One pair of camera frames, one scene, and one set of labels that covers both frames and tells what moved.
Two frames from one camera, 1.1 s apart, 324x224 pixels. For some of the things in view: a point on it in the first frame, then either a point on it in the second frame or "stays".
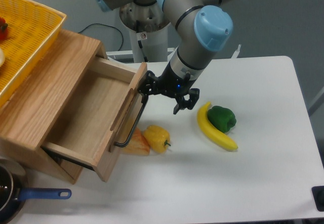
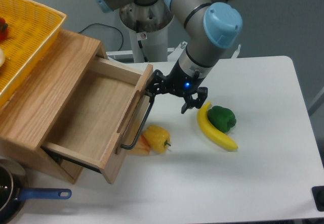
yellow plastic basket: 26,29 stays
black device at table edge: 318,193 stays
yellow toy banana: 211,131 stays
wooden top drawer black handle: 122,144 -> 130,147
